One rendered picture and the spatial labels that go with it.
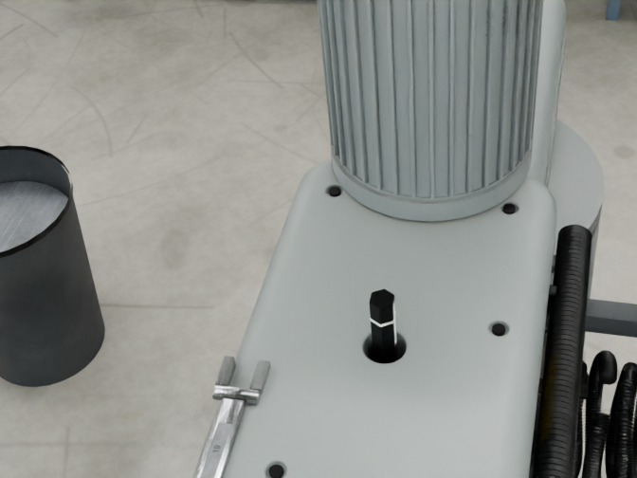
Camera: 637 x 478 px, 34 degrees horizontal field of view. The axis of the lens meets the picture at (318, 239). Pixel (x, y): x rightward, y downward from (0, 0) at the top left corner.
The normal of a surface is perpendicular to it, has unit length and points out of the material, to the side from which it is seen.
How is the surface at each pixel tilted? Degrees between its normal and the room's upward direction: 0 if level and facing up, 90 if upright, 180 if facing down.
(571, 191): 0
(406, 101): 90
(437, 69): 90
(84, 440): 0
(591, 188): 0
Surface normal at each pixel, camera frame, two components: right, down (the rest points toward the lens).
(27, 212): -0.08, -0.71
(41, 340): 0.32, 0.69
